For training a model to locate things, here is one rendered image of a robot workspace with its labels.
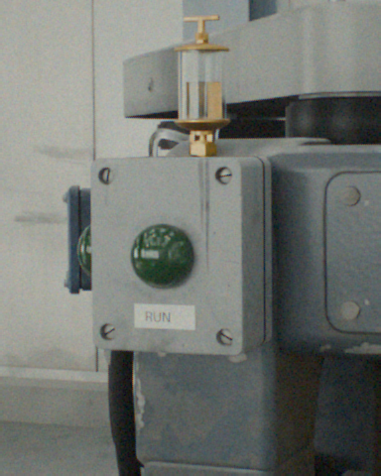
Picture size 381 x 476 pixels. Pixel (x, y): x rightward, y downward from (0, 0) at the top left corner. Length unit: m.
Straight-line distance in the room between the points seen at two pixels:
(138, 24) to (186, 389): 5.70
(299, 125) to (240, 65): 0.11
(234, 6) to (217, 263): 5.09
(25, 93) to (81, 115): 0.33
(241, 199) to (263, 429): 0.12
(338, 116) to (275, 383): 0.17
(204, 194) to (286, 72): 0.20
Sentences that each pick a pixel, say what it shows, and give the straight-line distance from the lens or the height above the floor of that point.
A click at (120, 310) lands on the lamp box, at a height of 1.26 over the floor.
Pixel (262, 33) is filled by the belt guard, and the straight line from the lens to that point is 0.81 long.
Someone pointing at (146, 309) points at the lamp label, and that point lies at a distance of 0.60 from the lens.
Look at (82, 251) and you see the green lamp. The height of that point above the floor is 1.29.
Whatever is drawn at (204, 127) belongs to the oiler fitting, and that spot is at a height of 1.35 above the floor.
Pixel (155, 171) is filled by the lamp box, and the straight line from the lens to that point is 0.59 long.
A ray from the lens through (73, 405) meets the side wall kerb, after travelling 6.51.
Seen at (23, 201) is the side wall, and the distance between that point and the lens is 6.56.
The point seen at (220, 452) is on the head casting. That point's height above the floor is 1.18.
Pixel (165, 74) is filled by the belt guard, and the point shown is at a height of 1.39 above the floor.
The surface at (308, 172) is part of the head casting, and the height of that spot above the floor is 1.32.
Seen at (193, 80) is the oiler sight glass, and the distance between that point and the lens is 0.66.
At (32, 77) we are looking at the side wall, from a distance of 6.54.
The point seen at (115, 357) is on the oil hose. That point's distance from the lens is 0.67.
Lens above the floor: 1.33
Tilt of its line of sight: 3 degrees down
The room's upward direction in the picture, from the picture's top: straight up
